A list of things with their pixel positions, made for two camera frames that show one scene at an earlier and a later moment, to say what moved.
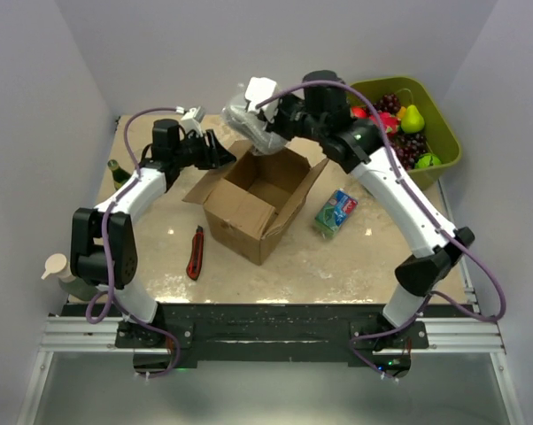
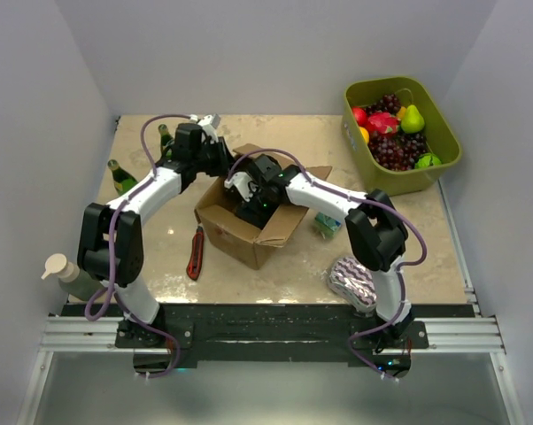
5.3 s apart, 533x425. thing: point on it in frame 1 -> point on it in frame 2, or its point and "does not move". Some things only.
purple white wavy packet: [247, 123] -> [354, 283]
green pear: [413, 120] does not move
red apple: [359, 112] does not move
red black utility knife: [193, 267] does not move
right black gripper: [276, 124] -> [247, 212]
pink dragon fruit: [390, 121] does not move
